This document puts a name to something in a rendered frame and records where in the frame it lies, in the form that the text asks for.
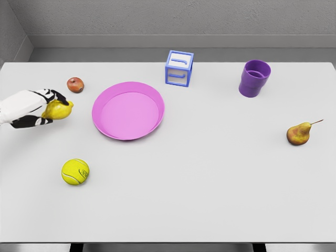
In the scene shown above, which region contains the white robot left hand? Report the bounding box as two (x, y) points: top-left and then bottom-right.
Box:
(0, 88), (70, 129)

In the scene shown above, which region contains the yellow lemon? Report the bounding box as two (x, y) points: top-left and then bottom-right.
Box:
(41, 99), (75, 121)

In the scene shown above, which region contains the pink plate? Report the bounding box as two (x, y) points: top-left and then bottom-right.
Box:
(91, 81), (165, 142)

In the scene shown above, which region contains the red apple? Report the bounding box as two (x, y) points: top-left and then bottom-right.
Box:
(66, 77), (85, 94)

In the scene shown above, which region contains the yellow tennis ball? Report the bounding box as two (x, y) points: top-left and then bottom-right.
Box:
(61, 158), (90, 186)

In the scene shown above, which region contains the blue and white letter block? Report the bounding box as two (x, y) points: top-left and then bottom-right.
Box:
(165, 50), (195, 88)

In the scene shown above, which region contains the purple cup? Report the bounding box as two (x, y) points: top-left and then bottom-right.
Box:
(238, 59), (271, 98)

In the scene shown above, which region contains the brown yellow pear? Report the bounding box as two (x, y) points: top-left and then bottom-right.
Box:
(286, 119), (324, 146)

